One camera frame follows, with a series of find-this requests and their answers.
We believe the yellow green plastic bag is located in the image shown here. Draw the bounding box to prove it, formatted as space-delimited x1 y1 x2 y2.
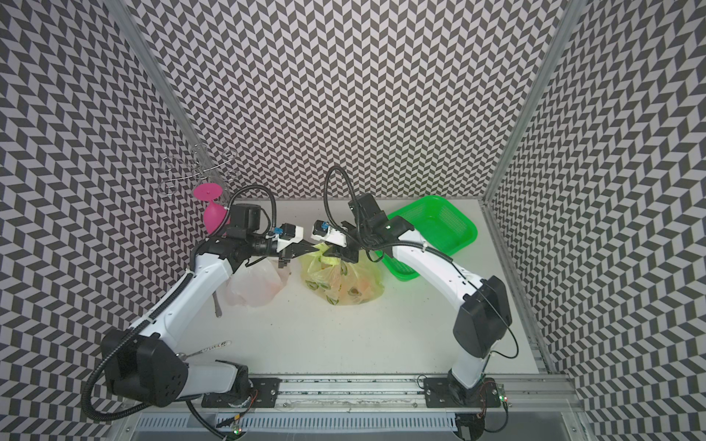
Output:
298 244 384 306

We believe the white plastic bag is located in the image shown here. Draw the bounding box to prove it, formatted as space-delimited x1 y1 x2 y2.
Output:
221 259 292 308

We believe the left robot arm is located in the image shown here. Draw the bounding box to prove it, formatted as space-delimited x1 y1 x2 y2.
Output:
97 203 316 407

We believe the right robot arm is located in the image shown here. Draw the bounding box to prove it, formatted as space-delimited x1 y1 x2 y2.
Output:
312 194 512 407

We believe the green plastic basket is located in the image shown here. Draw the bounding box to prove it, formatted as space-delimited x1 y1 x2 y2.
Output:
389 196 478 255

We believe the pink plastic cup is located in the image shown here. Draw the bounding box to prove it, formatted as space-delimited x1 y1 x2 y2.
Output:
203 201 228 234

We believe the metal knife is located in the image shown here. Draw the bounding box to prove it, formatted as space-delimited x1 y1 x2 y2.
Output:
211 292 222 318

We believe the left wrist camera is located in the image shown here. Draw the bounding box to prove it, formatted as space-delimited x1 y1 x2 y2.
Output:
274 223 304 253

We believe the wire rack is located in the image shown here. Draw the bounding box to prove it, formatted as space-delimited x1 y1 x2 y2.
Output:
154 144 235 198

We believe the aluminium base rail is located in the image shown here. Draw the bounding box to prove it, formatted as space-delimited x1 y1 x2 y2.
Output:
108 374 595 440

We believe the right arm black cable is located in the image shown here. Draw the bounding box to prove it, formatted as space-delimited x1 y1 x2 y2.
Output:
322 164 520 360

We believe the aluminium corner post right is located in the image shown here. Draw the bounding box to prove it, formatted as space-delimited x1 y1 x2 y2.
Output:
482 0 588 205

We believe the aluminium corner post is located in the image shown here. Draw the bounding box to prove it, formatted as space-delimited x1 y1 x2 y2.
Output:
482 0 588 205
103 1 230 196

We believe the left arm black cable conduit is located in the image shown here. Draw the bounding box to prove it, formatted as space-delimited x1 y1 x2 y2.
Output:
80 184 278 441

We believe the aluminium corner post left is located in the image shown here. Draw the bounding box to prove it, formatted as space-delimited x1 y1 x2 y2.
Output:
103 1 230 196

